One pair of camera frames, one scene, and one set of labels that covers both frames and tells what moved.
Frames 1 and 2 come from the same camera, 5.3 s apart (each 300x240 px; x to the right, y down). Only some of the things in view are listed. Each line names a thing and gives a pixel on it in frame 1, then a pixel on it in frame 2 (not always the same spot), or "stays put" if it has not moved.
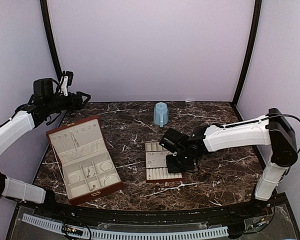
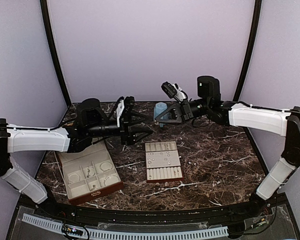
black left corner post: x=45 y=10 stays put
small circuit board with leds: x=65 y=230 stays put
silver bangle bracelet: x=74 y=177 stays put
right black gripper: x=171 y=168 to x=180 y=113
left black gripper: x=79 y=105 to x=125 y=122
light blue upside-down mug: x=161 y=114 stays put
